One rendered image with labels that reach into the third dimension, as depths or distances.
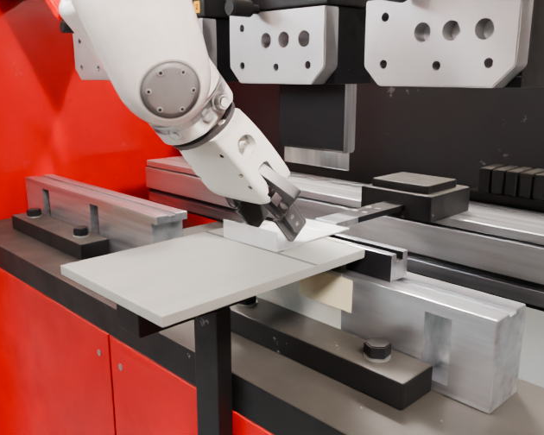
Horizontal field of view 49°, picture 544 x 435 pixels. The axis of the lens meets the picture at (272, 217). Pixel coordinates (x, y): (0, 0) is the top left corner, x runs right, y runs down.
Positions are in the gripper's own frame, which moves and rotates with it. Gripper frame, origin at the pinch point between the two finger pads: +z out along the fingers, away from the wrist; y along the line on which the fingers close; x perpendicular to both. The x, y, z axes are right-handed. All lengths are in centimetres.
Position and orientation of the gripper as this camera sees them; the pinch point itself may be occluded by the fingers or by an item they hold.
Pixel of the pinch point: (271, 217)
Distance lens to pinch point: 68.4
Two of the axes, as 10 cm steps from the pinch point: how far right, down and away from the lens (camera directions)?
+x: -5.5, 7.6, -3.6
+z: 4.7, 6.3, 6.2
